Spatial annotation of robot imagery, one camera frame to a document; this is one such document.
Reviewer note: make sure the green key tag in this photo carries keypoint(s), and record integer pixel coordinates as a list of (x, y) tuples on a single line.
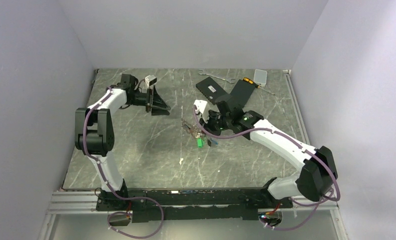
[(200, 142)]

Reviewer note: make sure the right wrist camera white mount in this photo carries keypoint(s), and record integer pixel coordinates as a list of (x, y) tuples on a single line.
[(202, 108)]

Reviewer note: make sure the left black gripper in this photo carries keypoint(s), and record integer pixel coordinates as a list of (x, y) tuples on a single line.
[(157, 101)]

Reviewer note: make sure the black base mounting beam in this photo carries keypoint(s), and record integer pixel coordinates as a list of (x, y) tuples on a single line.
[(147, 205)]

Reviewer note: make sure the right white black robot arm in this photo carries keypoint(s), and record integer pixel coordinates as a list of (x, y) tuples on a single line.
[(316, 177)]

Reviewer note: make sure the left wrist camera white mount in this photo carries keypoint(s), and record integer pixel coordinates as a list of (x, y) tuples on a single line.
[(150, 80)]

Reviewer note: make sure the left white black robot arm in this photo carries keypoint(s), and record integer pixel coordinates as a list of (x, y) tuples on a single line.
[(94, 132)]

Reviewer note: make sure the silver wrench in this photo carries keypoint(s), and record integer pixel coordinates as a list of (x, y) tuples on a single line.
[(227, 79)]

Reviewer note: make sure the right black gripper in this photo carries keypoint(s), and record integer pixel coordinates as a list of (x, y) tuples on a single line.
[(207, 127)]

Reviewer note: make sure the yellow black handled screwdriver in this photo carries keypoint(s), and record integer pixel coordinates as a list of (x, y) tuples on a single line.
[(256, 85)]

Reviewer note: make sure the black box with white label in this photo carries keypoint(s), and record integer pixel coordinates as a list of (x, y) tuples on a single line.
[(210, 89)]

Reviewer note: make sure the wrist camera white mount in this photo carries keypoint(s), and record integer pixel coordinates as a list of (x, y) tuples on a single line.
[(202, 108), (150, 80)]

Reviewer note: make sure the plain black box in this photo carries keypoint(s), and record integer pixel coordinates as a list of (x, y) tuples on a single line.
[(242, 92)]

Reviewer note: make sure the clear plastic container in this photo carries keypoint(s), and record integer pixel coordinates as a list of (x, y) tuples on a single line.
[(260, 77)]

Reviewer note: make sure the aluminium frame rail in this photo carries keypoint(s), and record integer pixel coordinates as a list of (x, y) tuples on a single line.
[(73, 202)]

